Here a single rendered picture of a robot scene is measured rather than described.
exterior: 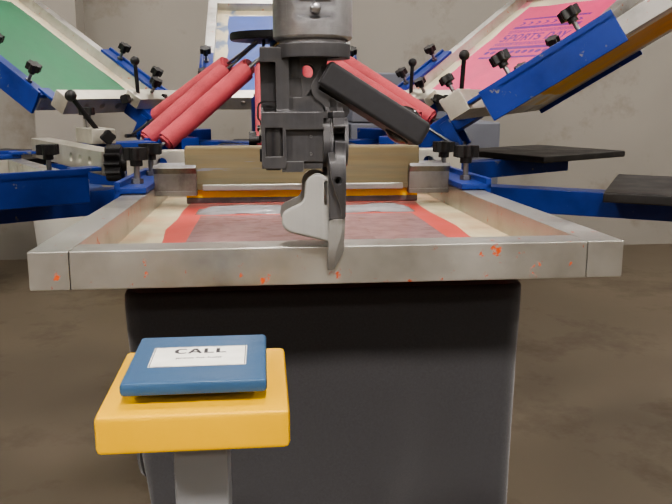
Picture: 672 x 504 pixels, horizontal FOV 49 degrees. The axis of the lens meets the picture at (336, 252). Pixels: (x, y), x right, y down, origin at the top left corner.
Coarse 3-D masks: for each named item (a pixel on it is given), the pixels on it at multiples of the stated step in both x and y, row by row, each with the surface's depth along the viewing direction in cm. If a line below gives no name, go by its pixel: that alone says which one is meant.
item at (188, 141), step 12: (192, 132) 223; (204, 132) 229; (360, 132) 235; (372, 132) 230; (384, 132) 226; (180, 144) 187; (192, 144) 188; (204, 144) 221; (216, 144) 220; (240, 144) 206; (360, 144) 206
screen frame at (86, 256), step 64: (448, 192) 131; (64, 256) 70; (128, 256) 71; (192, 256) 71; (256, 256) 72; (320, 256) 72; (384, 256) 73; (448, 256) 74; (512, 256) 74; (576, 256) 75
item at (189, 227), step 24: (192, 216) 118; (216, 216) 118; (240, 216) 118; (264, 216) 118; (168, 240) 96; (192, 240) 96; (216, 240) 96; (240, 240) 96; (264, 240) 96; (288, 240) 96
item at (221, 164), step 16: (384, 144) 132; (400, 144) 132; (192, 160) 127; (208, 160) 128; (224, 160) 128; (240, 160) 128; (256, 160) 128; (352, 160) 130; (368, 160) 130; (384, 160) 130; (400, 160) 130; (416, 160) 131; (208, 176) 128; (224, 176) 128; (240, 176) 128; (256, 176) 129; (272, 176) 129; (288, 176) 129; (352, 176) 130; (368, 176) 131; (384, 176) 131; (400, 176) 131
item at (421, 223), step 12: (348, 204) 132; (360, 204) 132; (408, 204) 132; (348, 216) 117; (360, 216) 117; (372, 216) 117; (384, 216) 117; (396, 216) 117; (408, 216) 117; (420, 216) 117; (432, 216) 117; (348, 228) 105; (360, 228) 105; (372, 228) 105; (384, 228) 105; (396, 228) 105; (408, 228) 105; (420, 228) 105; (432, 228) 105; (444, 228) 105; (456, 228) 105
